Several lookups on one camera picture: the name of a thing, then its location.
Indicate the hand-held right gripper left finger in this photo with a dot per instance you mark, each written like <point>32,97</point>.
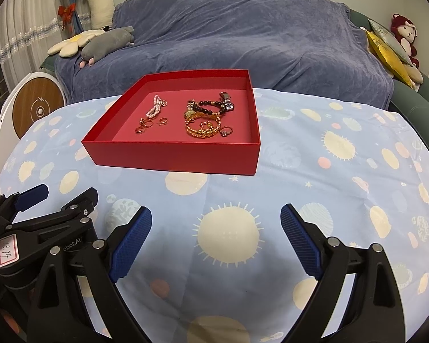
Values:
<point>132,243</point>

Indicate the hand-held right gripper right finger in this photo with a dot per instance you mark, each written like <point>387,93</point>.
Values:
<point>304,243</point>

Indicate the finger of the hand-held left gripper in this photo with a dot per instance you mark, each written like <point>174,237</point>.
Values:
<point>32,194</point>
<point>75,207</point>

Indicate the red cardboard box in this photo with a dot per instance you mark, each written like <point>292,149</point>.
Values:
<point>178,153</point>

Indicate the gold metal watch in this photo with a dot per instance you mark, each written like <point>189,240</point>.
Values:
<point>190,105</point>

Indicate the round wooden side table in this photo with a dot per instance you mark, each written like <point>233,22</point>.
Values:
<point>35,107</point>

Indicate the flower shaped pillow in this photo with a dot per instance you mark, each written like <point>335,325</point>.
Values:
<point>71,43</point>

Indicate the white sheer curtain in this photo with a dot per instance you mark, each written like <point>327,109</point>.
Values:
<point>25,32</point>

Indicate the silver metal watch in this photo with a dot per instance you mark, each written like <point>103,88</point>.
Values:
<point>224,95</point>

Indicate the grey plush toy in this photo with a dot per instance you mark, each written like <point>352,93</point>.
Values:
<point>107,41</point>

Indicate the red ribbon bow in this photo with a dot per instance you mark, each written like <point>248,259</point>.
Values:
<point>66,10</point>

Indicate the white plush toy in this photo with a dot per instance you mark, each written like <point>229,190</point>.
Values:
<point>100,7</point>

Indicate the yellow pillow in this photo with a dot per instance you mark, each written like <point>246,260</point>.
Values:
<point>386,53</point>

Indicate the blue covered sofa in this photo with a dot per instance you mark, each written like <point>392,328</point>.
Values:
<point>236,35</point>

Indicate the silver pillow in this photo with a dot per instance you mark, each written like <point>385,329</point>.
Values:
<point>388,35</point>

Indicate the red monkey plush toy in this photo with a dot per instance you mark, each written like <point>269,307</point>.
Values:
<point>405,32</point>

